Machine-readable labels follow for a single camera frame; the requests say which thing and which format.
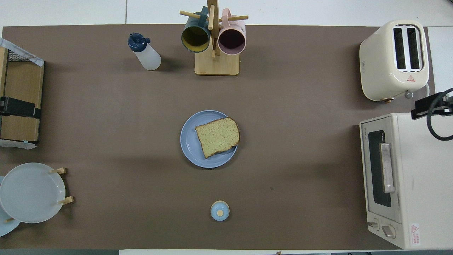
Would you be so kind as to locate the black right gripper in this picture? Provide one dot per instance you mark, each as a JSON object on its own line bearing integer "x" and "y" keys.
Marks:
{"x": 448, "y": 100}

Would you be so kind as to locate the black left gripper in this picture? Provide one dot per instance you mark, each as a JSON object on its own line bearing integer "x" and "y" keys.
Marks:
{"x": 3, "y": 105}

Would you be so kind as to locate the squeeze bottle with navy cap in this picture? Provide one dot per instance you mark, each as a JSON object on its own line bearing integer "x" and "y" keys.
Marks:
{"x": 150, "y": 58}

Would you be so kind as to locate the slice of brown bread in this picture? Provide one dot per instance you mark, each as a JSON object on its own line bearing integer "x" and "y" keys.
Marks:
{"x": 217, "y": 136}

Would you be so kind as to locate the grey plate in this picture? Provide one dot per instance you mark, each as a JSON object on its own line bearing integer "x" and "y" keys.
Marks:
{"x": 32, "y": 193}

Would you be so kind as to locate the light blue plate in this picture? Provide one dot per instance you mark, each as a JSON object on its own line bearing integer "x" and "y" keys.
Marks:
{"x": 5, "y": 228}

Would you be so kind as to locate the wooden shelf unit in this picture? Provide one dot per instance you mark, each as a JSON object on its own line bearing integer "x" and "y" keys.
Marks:
{"x": 21, "y": 78}

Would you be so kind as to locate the crumpled white plastic sheet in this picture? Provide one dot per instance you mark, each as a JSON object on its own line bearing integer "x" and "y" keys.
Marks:
{"x": 17, "y": 144}

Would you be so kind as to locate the marble patterned cloth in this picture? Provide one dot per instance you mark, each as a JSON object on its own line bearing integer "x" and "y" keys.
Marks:
{"x": 24, "y": 55}

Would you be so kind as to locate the white toaster oven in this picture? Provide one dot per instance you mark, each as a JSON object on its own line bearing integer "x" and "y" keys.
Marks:
{"x": 417, "y": 177}

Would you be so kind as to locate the cream two-slot toaster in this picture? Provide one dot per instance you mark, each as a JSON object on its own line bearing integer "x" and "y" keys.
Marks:
{"x": 377, "y": 63}

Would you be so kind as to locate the wooden dish rack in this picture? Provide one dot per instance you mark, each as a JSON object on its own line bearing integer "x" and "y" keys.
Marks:
{"x": 67, "y": 200}

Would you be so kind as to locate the brown table mat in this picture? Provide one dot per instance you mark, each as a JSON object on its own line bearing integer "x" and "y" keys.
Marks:
{"x": 141, "y": 141}

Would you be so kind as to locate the dark green mug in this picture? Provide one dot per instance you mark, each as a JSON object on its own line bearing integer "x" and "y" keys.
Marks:
{"x": 195, "y": 37}

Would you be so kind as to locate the wooden mug tree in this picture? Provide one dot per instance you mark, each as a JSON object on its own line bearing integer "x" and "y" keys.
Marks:
{"x": 216, "y": 65}

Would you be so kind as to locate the pink mug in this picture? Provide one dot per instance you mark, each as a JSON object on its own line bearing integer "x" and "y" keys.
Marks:
{"x": 231, "y": 39}

